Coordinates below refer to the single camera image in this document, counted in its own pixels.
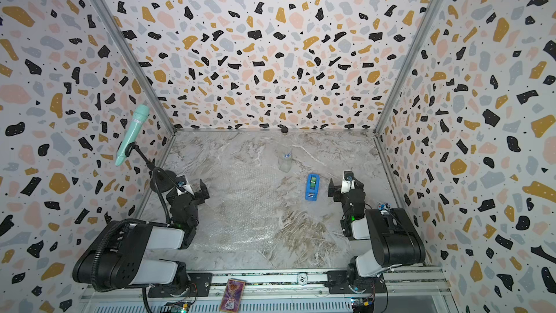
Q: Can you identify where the clear bubble wrap sheet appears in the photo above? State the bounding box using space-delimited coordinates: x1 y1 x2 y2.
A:
191 165 292 252

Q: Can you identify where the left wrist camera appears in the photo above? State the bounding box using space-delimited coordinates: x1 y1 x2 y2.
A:
176 175 195 196

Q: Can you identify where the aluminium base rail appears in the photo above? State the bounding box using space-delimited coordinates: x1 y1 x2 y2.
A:
77 265 458 312

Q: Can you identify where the blue tape dispenser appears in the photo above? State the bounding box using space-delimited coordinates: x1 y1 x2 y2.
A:
305 173 320 201

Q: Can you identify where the mint green microphone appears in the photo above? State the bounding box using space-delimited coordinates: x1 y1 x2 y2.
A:
115 104 150 167

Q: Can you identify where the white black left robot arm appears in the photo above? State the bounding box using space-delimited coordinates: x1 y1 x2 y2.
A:
72 176 210 297

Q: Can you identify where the black corrugated cable conduit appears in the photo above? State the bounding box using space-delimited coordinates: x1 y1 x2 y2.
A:
90 219 151 293

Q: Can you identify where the right circuit board with wires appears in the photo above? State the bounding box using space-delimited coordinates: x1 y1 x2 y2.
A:
350 296 375 313

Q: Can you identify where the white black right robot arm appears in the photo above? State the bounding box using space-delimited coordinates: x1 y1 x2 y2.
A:
328 171 426 292

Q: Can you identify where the small blue white gadget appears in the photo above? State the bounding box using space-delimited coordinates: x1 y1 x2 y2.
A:
378 203 391 214

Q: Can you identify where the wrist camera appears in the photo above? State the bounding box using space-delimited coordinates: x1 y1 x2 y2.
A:
341 170 355 194
176 175 195 196

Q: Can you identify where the green circuit board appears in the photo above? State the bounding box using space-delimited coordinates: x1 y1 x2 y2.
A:
166 301 193 313

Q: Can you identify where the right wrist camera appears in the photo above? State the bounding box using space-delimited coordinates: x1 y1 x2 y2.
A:
341 170 355 194

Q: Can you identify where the purple card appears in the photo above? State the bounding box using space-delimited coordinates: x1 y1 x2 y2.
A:
219 278 247 313

